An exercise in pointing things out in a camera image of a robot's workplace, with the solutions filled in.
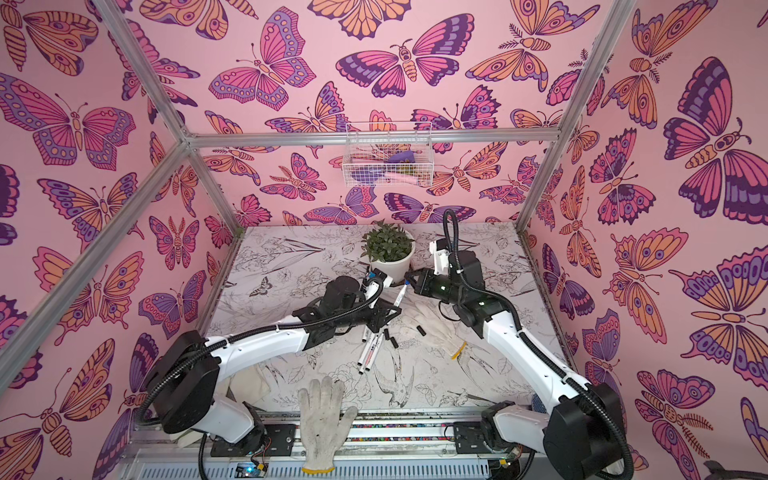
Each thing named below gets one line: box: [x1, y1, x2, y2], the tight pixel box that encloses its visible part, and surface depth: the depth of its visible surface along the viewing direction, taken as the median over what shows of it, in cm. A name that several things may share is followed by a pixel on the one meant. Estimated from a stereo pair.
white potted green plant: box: [361, 219, 415, 283], surface depth 94 cm
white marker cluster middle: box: [358, 334, 380, 375], surface depth 89 cm
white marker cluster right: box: [365, 332, 385, 371], surface depth 89 cm
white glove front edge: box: [298, 376, 358, 473], surface depth 78 cm
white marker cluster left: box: [357, 332, 376, 367], surface depth 90 cm
